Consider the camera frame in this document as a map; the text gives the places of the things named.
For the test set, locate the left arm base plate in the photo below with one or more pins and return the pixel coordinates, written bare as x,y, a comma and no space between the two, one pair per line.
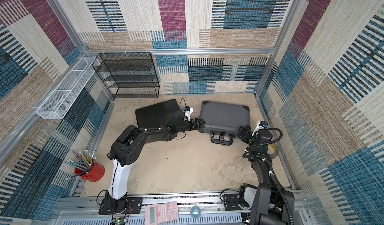
125,205

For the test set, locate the blue tape roll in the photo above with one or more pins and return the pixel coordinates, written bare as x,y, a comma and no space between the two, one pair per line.
195,212

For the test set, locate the black poker case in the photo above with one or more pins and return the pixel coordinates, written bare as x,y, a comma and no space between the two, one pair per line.
156,115

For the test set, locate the grey poker case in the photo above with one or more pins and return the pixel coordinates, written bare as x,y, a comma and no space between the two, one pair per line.
222,121

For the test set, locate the grey yellow tape roll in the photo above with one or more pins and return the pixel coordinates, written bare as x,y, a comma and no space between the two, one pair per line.
273,151

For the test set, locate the white wire mesh basket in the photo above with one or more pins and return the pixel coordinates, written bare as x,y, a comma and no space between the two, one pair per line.
60,100

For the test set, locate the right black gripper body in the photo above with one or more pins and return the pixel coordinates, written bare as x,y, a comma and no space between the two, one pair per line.
247,133

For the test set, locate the red pencil cup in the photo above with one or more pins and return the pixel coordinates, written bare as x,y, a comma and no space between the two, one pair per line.
86,167

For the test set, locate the pink calculator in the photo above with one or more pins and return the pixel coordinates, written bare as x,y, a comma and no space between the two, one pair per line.
161,213

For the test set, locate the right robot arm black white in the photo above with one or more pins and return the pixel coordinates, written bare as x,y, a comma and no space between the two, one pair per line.
272,204

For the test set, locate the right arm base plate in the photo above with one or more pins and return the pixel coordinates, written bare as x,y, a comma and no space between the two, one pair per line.
233,203

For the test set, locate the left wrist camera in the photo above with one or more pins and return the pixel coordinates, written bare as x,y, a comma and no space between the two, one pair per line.
188,112

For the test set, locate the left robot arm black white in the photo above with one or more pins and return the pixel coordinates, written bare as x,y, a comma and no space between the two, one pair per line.
127,148

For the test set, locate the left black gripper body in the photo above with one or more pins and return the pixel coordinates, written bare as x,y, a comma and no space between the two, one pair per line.
185,128

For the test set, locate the black wire mesh shelf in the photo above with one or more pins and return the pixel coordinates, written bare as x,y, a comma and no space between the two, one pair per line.
128,75

